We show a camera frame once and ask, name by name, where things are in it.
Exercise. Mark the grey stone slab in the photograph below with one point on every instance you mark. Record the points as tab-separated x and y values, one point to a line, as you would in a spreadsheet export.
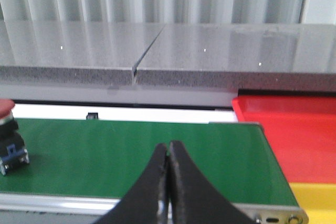
79	53
258	57

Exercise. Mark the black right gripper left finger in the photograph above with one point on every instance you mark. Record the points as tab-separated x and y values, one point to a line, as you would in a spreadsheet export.
147	200

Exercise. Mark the green conveyor belt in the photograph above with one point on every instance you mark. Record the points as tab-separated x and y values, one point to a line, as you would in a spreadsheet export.
104	158

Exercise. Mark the red mushroom push button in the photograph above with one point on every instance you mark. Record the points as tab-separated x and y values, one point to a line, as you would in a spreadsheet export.
13	148

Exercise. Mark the black sensor with cable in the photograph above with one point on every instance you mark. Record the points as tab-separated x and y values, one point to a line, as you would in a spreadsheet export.
92	116

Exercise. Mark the grey stone slab right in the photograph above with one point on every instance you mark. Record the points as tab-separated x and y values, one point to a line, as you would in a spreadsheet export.
258	57

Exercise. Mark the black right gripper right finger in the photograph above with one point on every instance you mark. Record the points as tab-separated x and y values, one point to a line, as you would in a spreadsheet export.
193	198

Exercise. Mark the red plastic tray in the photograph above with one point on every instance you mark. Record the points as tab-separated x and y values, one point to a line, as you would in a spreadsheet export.
300	131

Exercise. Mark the grey stone slab left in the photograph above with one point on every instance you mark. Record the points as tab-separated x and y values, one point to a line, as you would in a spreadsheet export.
79	53

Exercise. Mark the yellow plastic tray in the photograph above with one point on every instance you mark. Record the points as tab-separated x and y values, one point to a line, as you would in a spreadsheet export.
317	199

